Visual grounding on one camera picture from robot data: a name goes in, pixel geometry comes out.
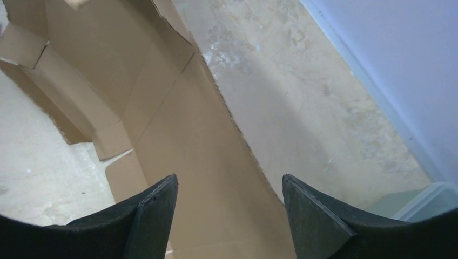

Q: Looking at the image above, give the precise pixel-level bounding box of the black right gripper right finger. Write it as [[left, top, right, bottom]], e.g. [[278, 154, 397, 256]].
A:
[[282, 174, 457, 258]]

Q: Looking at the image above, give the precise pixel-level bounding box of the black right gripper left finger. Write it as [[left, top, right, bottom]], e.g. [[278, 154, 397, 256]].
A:
[[1, 174, 178, 258]]

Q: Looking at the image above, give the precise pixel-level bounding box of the brown cardboard box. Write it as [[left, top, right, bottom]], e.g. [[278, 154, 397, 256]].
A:
[[1, 1, 296, 258]]

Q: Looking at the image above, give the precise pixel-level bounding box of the clear plastic bin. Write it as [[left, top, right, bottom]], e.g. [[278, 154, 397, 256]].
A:
[[366, 182, 457, 222]]

